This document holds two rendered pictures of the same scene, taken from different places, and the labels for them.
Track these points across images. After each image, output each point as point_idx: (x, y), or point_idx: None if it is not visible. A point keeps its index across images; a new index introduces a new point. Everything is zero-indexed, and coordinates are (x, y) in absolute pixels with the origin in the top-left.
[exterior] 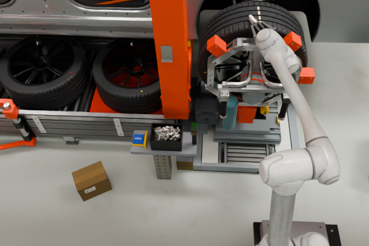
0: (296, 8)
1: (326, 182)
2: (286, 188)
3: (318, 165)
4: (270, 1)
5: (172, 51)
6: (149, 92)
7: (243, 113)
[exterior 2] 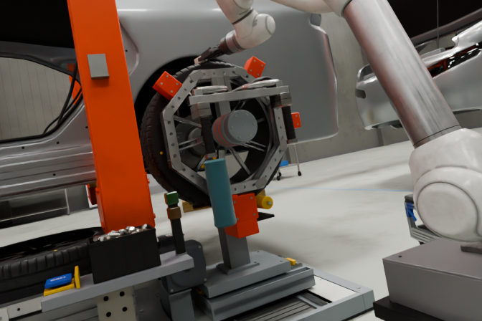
0: (239, 147)
1: None
2: None
3: None
4: None
5: (107, 64)
6: (71, 247)
7: (239, 209)
